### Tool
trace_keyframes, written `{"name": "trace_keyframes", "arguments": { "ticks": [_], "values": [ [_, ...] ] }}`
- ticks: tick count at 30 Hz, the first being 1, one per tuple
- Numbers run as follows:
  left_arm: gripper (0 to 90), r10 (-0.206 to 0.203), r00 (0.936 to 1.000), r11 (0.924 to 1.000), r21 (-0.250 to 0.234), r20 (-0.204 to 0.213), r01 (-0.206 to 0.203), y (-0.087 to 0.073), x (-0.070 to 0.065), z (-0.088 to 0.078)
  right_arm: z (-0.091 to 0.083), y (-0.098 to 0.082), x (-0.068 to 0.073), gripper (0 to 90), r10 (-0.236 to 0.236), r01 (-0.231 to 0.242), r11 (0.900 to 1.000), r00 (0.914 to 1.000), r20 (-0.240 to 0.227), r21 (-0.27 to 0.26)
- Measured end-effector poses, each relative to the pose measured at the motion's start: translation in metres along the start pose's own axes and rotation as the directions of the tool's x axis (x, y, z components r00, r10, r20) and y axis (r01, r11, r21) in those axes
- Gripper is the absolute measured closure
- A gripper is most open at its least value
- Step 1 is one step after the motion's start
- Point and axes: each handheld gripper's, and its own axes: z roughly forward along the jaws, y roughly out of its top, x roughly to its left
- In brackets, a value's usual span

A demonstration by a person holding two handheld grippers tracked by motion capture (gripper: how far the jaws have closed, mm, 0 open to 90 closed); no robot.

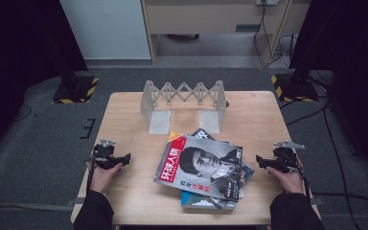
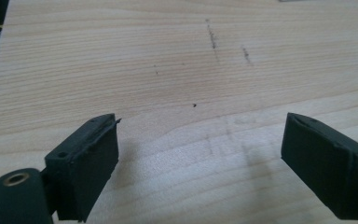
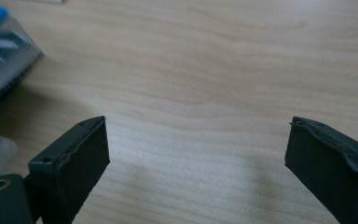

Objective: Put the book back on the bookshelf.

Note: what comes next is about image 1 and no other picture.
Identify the grey extendable metal book rack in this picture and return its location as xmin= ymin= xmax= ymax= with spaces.
xmin=140 ymin=80 xmax=230 ymax=135

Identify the dark illustrated magazine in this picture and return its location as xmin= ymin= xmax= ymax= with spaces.
xmin=191 ymin=127 xmax=256 ymax=211

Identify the white cabinet panel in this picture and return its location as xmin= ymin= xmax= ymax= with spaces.
xmin=58 ymin=0 xmax=151 ymax=61

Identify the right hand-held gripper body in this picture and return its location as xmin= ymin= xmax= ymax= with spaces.
xmin=268 ymin=140 xmax=306 ymax=174

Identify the person's right hand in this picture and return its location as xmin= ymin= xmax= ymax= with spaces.
xmin=265 ymin=158 xmax=307 ymax=196

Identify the hand-held gripper black cable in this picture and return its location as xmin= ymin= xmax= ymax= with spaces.
xmin=294 ymin=159 xmax=312 ymax=198
xmin=86 ymin=156 xmax=96 ymax=190

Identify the black stand yellow striped base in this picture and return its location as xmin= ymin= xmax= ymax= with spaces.
xmin=270 ymin=47 xmax=320 ymax=104
xmin=52 ymin=57 xmax=101 ymax=105

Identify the person's left hand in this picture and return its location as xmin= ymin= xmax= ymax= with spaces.
xmin=85 ymin=160 xmax=125 ymax=195

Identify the light wooden desk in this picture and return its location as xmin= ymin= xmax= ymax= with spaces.
xmin=140 ymin=0 xmax=312 ymax=65

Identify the long black floor cable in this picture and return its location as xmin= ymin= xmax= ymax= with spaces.
xmin=321 ymin=101 xmax=362 ymax=230

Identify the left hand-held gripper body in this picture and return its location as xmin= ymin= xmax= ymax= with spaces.
xmin=91 ymin=138 xmax=123 ymax=171

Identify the grey tape strip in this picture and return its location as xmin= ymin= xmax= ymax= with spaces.
xmin=310 ymin=195 xmax=326 ymax=206
xmin=65 ymin=196 xmax=87 ymax=208

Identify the black curtain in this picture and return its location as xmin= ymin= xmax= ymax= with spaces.
xmin=0 ymin=0 xmax=89 ymax=162
xmin=288 ymin=0 xmax=368 ymax=175

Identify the thick blue book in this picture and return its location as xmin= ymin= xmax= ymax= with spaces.
xmin=180 ymin=139 xmax=238 ymax=211

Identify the left hand-held gripper black cable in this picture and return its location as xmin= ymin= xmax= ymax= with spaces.
xmin=86 ymin=156 xmax=96 ymax=190

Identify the thin black looped floor cable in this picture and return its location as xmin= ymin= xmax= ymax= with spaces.
xmin=11 ymin=103 xmax=34 ymax=123

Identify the black tape floor mark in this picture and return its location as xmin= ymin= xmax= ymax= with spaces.
xmin=79 ymin=118 xmax=97 ymax=140

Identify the right hand-held gripper black cable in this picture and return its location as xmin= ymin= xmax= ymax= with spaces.
xmin=294 ymin=159 xmax=312 ymax=198

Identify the grey portrait magazine red band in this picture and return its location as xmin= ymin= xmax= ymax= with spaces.
xmin=153 ymin=132 xmax=244 ymax=203

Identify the dark round base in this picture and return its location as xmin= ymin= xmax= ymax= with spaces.
xmin=165 ymin=34 xmax=201 ymax=41

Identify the black hanging cable bundle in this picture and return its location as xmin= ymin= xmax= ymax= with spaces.
xmin=252 ymin=4 xmax=299 ymax=69

